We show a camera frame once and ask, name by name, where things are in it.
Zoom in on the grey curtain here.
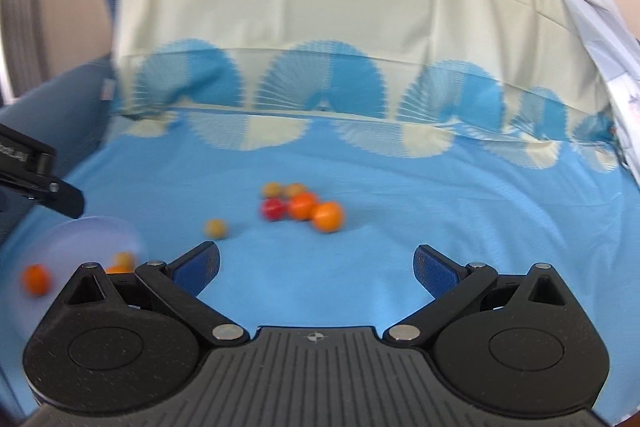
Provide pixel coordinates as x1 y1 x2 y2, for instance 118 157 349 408
0 0 52 102

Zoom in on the light blue plastic plate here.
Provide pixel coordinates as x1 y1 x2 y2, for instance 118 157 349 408
1 216 149 344

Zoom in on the red cherry tomato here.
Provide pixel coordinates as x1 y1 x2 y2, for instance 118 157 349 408
260 198 288 223

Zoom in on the blue fan-print bedsheet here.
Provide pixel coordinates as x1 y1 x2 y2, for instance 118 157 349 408
0 0 632 410

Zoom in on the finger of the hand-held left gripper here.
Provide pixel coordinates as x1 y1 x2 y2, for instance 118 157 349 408
27 177 85 221

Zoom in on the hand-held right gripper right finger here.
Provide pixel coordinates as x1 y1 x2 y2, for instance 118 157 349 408
382 244 583 348

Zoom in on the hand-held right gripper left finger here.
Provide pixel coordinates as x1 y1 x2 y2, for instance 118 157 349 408
52 241 251 348

